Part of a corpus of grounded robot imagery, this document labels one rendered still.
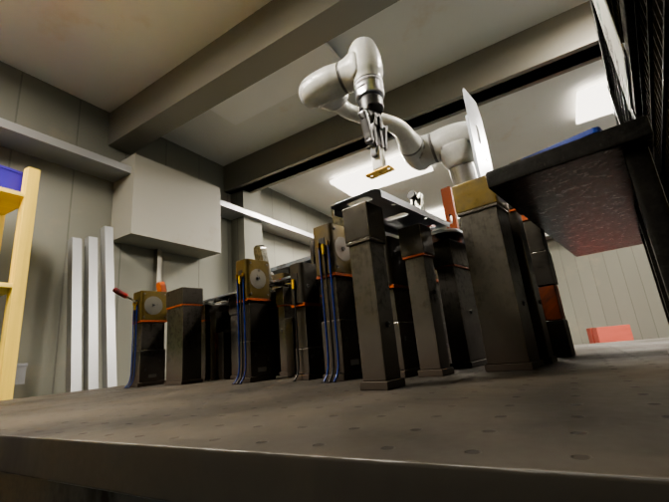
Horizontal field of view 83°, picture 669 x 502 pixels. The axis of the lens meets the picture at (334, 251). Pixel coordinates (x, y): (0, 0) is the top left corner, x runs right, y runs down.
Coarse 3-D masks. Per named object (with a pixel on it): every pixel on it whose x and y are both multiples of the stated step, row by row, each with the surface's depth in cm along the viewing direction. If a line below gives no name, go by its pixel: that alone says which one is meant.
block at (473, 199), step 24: (456, 192) 76; (480, 192) 72; (480, 216) 72; (504, 216) 73; (480, 240) 71; (504, 240) 69; (480, 264) 71; (504, 264) 68; (480, 288) 70; (504, 288) 67; (480, 312) 70; (504, 312) 67; (528, 312) 70; (504, 336) 66; (528, 336) 66; (504, 360) 66; (528, 360) 63
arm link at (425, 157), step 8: (424, 136) 159; (424, 144) 158; (400, 152) 162; (416, 152) 156; (424, 152) 158; (432, 152) 157; (408, 160) 161; (416, 160) 160; (424, 160) 160; (432, 160) 160; (416, 168) 167; (424, 168) 168
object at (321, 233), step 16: (336, 224) 88; (320, 240) 87; (336, 240) 86; (320, 256) 86; (336, 256) 85; (320, 272) 86; (336, 272) 84; (336, 288) 83; (352, 288) 88; (336, 304) 82; (352, 304) 86; (336, 320) 81; (352, 320) 84; (336, 336) 79; (352, 336) 83; (336, 352) 79; (352, 352) 82; (336, 368) 80; (352, 368) 80
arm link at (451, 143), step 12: (432, 132) 159; (444, 132) 154; (456, 132) 152; (468, 132) 151; (432, 144) 156; (444, 144) 154; (456, 144) 152; (468, 144) 152; (444, 156) 156; (456, 156) 153; (468, 156) 153; (456, 168) 155; (468, 168) 154; (456, 180) 156; (468, 180) 154
